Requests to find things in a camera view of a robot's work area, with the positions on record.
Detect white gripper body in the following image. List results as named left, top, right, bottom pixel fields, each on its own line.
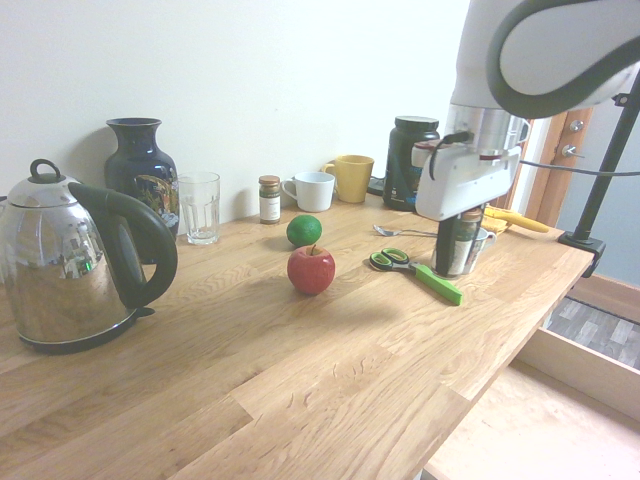
left=415, top=147, right=522, bottom=222

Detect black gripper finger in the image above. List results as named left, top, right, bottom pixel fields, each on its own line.
left=433, top=215, right=460, bottom=277

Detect seasoning jar with brown cap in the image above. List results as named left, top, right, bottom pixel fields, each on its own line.
left=451, top=209, right=484, bottom=278

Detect jar with red lid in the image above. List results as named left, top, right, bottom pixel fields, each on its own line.
left=410, top=141, right=442, bottom=175

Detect seasoning jar with copper lid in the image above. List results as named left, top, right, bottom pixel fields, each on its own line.
left=258, top=174, right=282, bottom=226

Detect light wooden drawer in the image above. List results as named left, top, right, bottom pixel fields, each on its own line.
left=423, top=324, right=640, bottom=480

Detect small glass mug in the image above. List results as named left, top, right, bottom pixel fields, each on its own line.
left=468, top=226, right=499, bottom=275

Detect black protein powder tub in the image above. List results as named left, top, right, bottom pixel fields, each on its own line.
left=382, top=115, right=442, bottom=213

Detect yellow banana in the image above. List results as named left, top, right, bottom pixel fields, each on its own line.
left=481, top=204, right=551, bottom=235

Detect metal spoon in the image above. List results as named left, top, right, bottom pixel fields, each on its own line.
left=372, top=223, right=439, bottom=239

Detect yellow ceramic mug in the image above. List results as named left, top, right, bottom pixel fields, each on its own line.
left=321, top=154, right=376, bottom=204

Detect red apple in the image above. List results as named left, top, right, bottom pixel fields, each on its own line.
left=286, top=244, right=336, bottom=296

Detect black table clamp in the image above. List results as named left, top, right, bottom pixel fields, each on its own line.
left=558, top=230, right=608, bottom=279

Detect white ceramic mug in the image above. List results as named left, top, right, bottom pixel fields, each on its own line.
left=280, top=171, right=336, bottom=213

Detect green lime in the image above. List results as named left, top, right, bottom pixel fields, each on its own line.
left=285, top=214, right=324, bottom=249

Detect clear drinking glass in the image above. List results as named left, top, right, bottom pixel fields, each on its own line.
left=176, top=171, right=222, bottom=246

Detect dark blue painted vase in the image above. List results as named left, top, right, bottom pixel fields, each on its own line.
left=103, top=117, right=180, bottom=265

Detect stainless steel electric kettle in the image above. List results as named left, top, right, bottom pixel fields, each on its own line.
left=0, top=158, right=179, bottom=356

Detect green handled scissors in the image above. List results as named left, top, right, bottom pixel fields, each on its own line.
left=369, top=247, right=464, bottom=307

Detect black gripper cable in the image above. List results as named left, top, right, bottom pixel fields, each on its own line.
left=428, top=130, right=470, bottom=179

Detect wooden door frame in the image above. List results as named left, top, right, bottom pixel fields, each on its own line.
left=509, top=105, right=595, bottom=227

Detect thin grey cable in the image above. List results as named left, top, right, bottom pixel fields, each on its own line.
left=519, top=158, right=640, bottom=178

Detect black camera stand pole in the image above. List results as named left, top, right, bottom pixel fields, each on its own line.
left=573, top=84, right=640, bottom=242

